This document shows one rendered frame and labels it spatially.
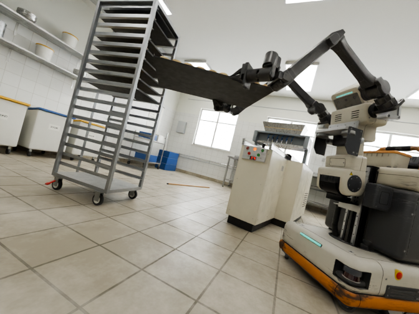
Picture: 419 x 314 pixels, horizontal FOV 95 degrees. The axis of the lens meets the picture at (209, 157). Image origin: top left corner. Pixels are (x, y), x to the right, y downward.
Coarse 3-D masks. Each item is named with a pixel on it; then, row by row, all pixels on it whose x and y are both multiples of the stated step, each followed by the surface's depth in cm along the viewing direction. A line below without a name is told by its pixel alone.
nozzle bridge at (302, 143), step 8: (256, 136) 272; (264, 136) 274; (280, 136) 262; (296, 136) 246; (304, 136) 237; (256, 144) 281; (280, 144) 255; (288, 144) 250; (296, 144) 249; (304, 144) 236; (304, 152) 244; (304, 160) 243
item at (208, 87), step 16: (160, 64) 90; (176, 64) 87; (160, 80) 111; (176, 80) 107; (192, 80) 103; (208, 80) 99; (224, 80) 95; (208, 96) 123; (224, 96) 118; (240, 96) 113; (256, 96) 109
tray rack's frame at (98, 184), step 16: (112, 0) 175; (128, 0) 170; (144, 0) 165; (96, 16) 179; (176, 32) 200; (80, 80) 178; (96, 96) 199; (64, 128) 176; (64, 144) 178; (80, 160) 199; (64, 176) 171; (80, 176) 183; (96, 176) 199; (96, 192) 160; (112, 192) 164
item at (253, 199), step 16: (240, 160) 204; (272, 160) 192; (240, 176) 201; (256, 176) 192; (272, 176) 203; (240, 192) 198; (256, 192) 189; (272, 192) 215; (240, 208) 196; (256, 208) 187; (272, 208) 228; (240, 224) 196; (256, 224) 189
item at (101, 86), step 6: (90, 84) 189; (96, 84) 184; (102, 84) 178; (108, 90) 196; (114, 90) 190; (120, 90) 185; (126, 90) 180; (138, 90) 169; (114, 96) 215; (138, 96) 189; (144, 96) 184; (150, 102) 203; (156, 102) 197
